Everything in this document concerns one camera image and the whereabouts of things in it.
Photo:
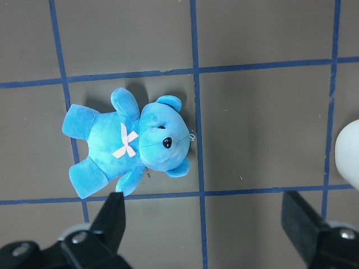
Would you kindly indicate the blue teddy bear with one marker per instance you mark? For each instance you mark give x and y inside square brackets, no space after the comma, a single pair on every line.
[124,143]

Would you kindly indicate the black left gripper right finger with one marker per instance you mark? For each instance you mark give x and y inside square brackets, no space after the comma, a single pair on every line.
[304,227]

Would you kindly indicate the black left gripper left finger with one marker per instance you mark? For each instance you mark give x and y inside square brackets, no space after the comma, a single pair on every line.
[109,226]

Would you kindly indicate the white lidded trash can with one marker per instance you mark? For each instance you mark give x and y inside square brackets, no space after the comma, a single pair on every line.
[346,153]

